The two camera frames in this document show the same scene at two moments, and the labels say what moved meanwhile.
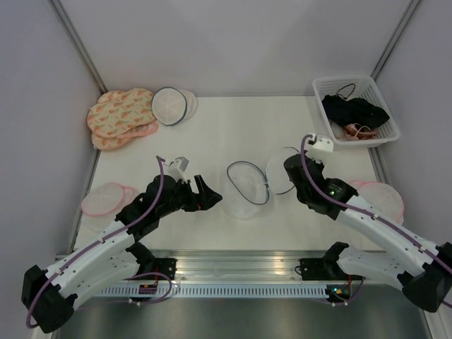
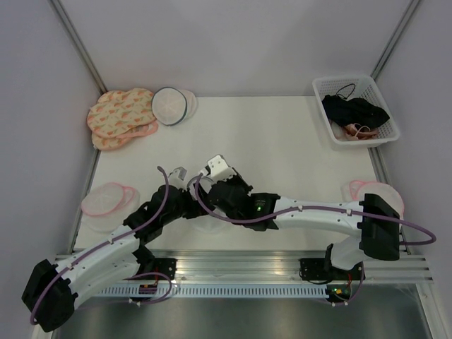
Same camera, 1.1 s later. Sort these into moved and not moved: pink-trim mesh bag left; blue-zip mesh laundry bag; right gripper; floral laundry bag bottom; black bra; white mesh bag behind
Moved: blue-zip mesh laundry bag; right gripper
Not moved: pink-trim mesh bag left; white mesh bag behind; black bra; floral laundry bag bottom
